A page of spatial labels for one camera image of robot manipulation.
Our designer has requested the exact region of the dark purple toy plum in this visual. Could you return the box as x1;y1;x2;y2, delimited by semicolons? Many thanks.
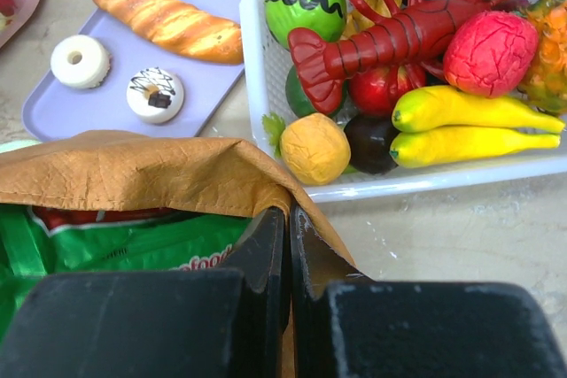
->
344;114;400;174

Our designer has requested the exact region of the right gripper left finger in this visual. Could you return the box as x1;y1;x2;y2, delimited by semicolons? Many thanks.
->
1;208;286;377

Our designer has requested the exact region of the toy pineapple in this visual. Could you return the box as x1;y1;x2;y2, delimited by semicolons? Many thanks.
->
518;0;566;116

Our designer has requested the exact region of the upper yellow toy banana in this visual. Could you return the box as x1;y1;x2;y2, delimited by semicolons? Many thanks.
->
392;85;565;134

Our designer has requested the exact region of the dark green toy avocado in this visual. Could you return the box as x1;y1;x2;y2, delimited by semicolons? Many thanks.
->
284;66;349;119

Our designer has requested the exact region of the green toy watermelon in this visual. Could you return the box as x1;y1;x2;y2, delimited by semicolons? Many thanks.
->
264;0;347;50

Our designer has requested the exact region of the red toy pomegranate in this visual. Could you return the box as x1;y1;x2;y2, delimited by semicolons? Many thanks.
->
443;11;539;98

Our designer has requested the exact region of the yellow toy banana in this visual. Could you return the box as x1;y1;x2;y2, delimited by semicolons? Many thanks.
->
392;85;565;134
389;126;561;168

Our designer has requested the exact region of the white plastic basket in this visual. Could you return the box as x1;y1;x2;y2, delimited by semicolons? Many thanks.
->
240;0;566;203

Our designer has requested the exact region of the chocolate drizzled white donut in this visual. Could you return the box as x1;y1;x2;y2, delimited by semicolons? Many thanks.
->
126;67;185;124

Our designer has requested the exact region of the red toy lobster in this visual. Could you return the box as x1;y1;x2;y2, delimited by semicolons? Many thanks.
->
288;0;506;114

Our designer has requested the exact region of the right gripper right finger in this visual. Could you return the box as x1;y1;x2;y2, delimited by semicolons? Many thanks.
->
290;205;566;377

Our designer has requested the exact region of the plain white donut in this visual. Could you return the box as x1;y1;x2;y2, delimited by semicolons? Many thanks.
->
50;35;111;89

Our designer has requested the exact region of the red toy apple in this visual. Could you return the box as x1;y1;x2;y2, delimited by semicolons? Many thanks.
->
347;66;426;117

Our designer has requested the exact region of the green Chuba cassava chips bag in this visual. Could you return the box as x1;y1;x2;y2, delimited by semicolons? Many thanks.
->
1;204;250;330

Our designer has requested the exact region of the lower yellow toy banana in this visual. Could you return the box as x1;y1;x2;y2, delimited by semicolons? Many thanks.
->
389;126;561;168

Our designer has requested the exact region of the lavender tray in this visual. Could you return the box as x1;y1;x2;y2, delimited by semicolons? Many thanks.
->
21;0;244;141

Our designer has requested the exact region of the toy baguette bread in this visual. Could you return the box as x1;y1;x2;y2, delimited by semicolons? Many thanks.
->
92;0;244;65

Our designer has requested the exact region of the toy orange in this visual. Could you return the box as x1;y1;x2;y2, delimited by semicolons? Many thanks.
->
280;112;351;186

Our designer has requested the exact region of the brown Trader Joe's bag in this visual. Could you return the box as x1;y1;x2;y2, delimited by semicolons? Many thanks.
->
1;131;352;377

